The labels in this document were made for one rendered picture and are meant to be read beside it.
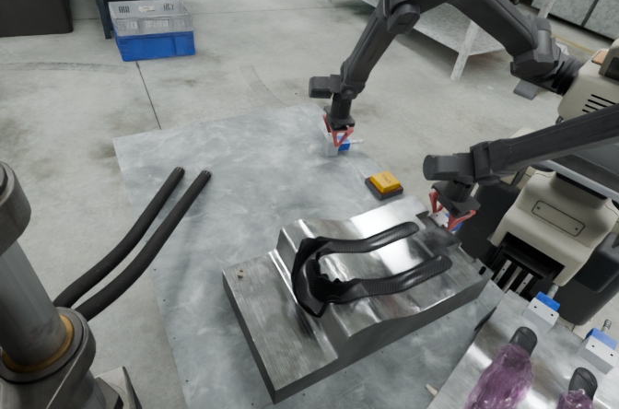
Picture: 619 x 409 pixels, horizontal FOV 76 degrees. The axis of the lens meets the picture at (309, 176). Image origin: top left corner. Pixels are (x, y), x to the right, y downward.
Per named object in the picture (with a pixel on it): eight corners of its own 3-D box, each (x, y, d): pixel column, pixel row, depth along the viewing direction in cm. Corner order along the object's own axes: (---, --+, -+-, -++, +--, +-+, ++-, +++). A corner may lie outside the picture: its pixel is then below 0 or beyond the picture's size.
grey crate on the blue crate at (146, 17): (183, 16, 363) (181, -2, 354) (194, 32, 337) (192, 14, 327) (110, 19, 339) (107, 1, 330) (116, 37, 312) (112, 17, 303)
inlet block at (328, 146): (358, 143, 130) (361, 129, 127) (364, 152, 127) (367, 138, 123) (321, 146, 126) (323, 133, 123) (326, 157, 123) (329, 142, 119)
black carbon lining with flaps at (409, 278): (408, 223, 94) (419, 194, 88) (456, 274, 84) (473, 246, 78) (275, 273, 80) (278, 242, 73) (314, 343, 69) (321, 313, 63)
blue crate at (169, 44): (185, 38, 377) (182, 14, 363) (196, 55, 350) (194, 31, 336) (115, 42, 353) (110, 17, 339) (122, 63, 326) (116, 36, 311)
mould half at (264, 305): (404, 219, 105) (419, 181, 96) (477, 297, 88) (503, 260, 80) (223, 286, 84) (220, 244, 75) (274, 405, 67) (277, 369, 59)
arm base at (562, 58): (578, 61, 94) (528, 43, 100) (581, 46, 87) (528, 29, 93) (556, 93, 95) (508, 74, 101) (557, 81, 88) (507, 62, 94)
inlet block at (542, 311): (538, 286, 89) (550, 271, 86) (560, 300, 87) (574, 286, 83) (516, 321, 81) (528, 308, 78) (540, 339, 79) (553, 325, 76)
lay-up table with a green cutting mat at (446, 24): (385, -4, 561) (403, -89, 496) (529, 68, 411) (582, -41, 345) (318, 1, 511) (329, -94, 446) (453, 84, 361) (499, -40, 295)
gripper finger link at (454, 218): (445, 239, 96) (459, 213, 90) (426, 219, 100) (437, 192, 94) (465, 232, 98) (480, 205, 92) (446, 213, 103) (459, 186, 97)
